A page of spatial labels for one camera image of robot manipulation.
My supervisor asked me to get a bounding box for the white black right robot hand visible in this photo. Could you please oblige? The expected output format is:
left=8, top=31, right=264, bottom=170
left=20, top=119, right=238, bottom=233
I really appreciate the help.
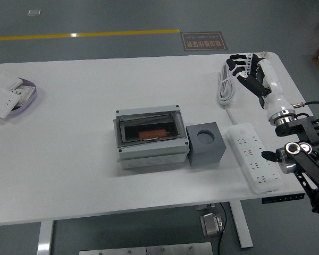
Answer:
left=225, top=53, right=295, bottom=119

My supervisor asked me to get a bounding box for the orange cylinder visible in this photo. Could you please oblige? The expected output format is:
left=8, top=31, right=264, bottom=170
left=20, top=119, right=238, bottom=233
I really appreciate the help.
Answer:
left=138, top=129, right=167, bottom=141

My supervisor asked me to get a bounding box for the grey electrical box clear lid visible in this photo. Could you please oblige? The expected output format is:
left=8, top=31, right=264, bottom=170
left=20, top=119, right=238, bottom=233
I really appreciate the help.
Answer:
left=113, top=104, right=190, bottom=171

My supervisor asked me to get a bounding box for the grey cube with round hole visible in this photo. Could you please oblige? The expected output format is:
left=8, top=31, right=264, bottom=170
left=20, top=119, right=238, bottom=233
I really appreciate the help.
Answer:
left=186, top=121, right=227, bottom=167

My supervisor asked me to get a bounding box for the silver floor outlet box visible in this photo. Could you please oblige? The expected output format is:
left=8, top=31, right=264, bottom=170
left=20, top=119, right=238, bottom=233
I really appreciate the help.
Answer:
left=200, top=212, right=226, bottom=237

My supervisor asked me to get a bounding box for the white power strip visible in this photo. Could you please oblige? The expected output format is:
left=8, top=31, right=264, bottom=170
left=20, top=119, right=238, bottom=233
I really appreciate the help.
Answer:
left=225, top=122, right=284, bottom=194

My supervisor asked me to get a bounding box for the brown floor sign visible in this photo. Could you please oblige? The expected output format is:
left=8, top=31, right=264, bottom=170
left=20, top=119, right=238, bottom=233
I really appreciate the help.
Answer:
left=180, top=31, right=229, bottom=52

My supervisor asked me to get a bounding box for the black table control panel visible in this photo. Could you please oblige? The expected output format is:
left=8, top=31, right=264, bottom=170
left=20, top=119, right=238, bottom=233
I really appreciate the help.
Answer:
left=262, top=193, right=306, bottom=205

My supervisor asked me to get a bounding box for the white table leg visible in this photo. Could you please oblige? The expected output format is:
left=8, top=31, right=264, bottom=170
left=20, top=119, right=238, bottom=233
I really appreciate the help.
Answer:
left=230, top=201, right=254, bottom=249
left=37, top=219, right=55, bottom=255

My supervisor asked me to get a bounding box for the yellow floor tape line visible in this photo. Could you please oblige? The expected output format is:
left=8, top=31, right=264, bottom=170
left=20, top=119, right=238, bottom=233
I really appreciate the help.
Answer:
left=0, top=29, right=180, bottom=42

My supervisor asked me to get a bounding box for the purple tray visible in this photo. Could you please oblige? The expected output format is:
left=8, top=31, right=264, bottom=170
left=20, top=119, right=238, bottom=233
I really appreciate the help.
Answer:
left=0, top=76, right=38, bottom=116

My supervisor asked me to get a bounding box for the white multi-hole socket panel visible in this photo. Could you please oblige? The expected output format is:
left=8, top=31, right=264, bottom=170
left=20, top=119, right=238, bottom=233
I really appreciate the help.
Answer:
left=9, top=85, right=36, bottom=108

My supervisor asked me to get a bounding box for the white power cord with plug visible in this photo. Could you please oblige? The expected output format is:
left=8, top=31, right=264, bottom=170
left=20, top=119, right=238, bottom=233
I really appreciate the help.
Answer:
left=216, top=50, right=268, bottom=125

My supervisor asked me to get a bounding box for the thin black floor cable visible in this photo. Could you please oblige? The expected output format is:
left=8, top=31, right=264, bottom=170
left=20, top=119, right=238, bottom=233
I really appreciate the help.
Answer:
left=217, top=202, right=228, bottom=255

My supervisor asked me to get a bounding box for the table underside metal bracket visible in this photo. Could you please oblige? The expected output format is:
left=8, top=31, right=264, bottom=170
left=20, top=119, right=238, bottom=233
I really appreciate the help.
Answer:
left=194, top=203, right=216, bottom=211

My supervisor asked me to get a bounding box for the grey metal base plate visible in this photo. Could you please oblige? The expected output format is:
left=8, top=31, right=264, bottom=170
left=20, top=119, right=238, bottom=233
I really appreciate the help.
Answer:
left=79, top=242, right=213, bottom=255

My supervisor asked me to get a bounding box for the plain white switch plate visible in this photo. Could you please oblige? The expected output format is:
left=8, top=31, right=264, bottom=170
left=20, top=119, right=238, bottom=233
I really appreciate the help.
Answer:
left=0, top=73, right=24, bottom=92

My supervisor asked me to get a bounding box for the large white wall socket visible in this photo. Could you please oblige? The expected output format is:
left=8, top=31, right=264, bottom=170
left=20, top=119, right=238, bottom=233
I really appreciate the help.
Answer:
left=0, top=87, right=21, bottom=119

